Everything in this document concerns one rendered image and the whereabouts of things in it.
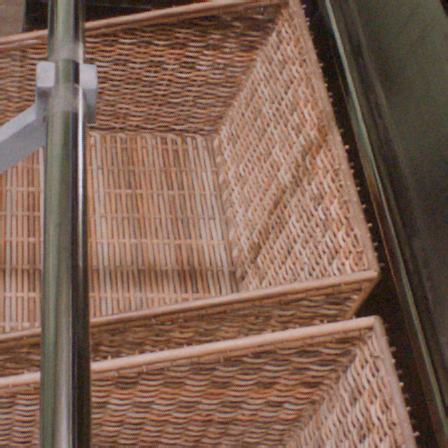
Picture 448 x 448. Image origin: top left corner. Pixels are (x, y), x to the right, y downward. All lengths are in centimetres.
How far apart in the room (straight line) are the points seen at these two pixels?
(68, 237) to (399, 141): 55
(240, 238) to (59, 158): 82
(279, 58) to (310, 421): 55
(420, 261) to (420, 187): 8
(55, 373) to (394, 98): 68
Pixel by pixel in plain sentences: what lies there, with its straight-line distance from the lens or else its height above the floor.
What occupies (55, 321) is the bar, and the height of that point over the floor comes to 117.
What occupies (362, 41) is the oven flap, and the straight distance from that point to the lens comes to 139.
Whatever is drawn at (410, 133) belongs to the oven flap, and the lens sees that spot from 123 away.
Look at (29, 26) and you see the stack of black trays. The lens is 181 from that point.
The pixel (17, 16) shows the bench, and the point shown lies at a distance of 204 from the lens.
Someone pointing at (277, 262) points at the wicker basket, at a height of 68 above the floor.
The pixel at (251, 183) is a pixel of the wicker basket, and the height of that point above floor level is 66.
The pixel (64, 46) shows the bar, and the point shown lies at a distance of 94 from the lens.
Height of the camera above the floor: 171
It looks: 42 degrees down
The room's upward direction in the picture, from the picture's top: 10 degrees clockwise
